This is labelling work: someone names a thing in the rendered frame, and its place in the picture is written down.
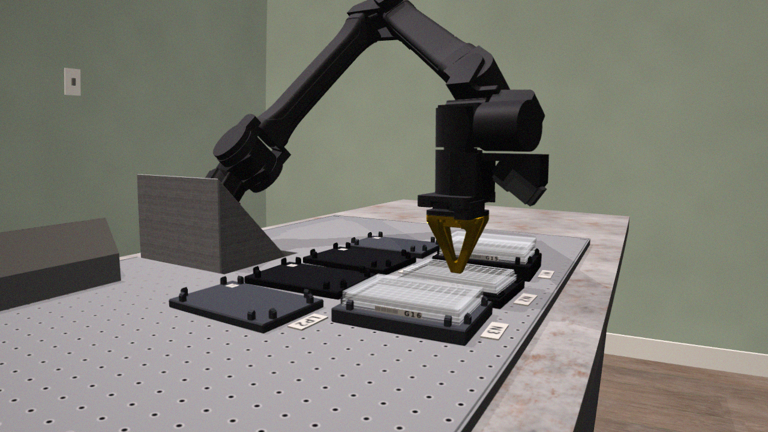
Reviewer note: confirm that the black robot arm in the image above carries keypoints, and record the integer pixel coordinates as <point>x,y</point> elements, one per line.
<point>497,118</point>

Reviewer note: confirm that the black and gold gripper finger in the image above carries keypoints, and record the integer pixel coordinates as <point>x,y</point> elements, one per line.
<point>436,224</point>
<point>449,236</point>

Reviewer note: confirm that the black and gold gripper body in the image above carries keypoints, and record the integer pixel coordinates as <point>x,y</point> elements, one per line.
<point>458,207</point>

